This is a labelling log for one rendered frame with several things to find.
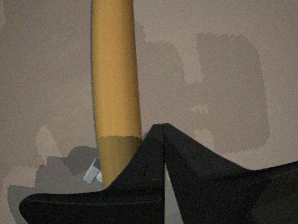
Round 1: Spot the silver metal bolt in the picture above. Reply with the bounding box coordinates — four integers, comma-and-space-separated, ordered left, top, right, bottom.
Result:
84, 159, 102, 184

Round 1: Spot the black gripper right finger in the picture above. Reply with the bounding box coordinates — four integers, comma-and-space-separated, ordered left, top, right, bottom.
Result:
161, 124, 298, 224

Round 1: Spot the long-handled scraper with wooden pole and dark square blade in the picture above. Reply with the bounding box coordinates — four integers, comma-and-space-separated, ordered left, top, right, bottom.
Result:
92, 0, 142, 189

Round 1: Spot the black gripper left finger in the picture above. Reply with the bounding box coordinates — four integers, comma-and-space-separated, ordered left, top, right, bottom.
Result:
19, 124, 165, 224

